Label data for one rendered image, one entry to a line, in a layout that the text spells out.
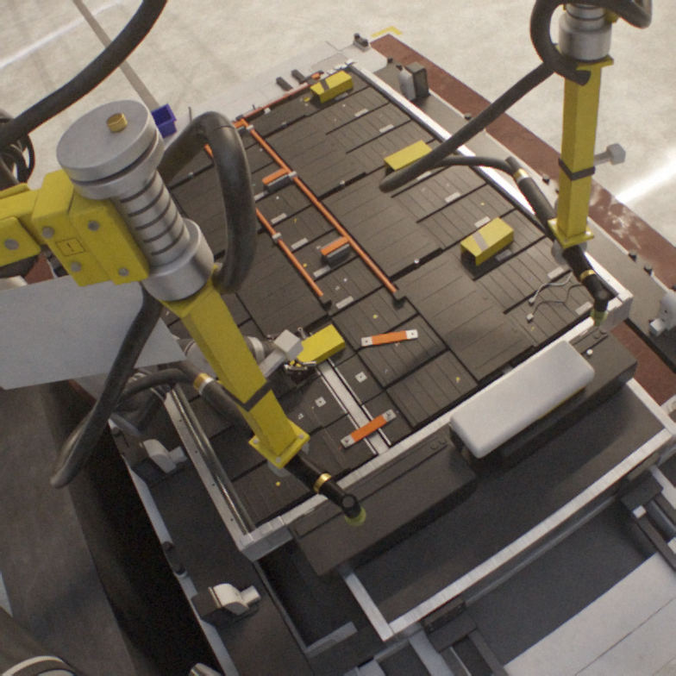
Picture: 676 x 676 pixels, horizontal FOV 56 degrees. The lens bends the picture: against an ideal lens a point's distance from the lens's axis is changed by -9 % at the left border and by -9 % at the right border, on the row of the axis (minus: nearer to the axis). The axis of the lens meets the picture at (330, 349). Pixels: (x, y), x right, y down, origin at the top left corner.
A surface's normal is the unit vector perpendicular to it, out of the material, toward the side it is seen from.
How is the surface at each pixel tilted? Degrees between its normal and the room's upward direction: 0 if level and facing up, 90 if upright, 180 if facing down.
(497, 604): 0
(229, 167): 46
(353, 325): 0
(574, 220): 90
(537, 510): 0
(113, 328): 90
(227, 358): 90
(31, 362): 90
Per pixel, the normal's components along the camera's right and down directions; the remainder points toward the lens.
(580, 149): 0.26, 0.78
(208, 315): 0.71, 0.50
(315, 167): -0.20, -0.54
